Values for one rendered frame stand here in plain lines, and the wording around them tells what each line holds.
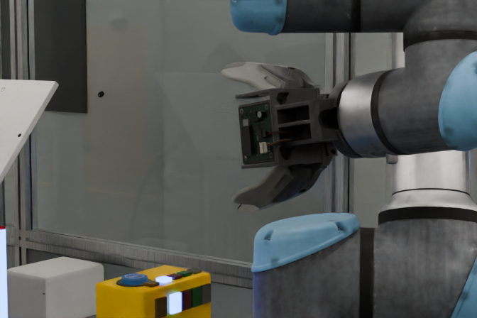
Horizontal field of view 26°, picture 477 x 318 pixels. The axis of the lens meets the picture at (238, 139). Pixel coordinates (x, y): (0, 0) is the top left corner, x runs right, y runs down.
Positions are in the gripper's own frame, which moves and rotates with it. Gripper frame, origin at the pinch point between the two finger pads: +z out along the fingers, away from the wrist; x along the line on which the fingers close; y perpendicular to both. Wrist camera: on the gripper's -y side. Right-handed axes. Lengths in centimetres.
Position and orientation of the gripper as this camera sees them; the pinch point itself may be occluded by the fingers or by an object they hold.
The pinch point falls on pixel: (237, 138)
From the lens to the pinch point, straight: 108.9
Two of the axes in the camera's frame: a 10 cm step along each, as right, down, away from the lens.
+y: -7.6, 0.3, -6.5
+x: 0.9, 9.9, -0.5
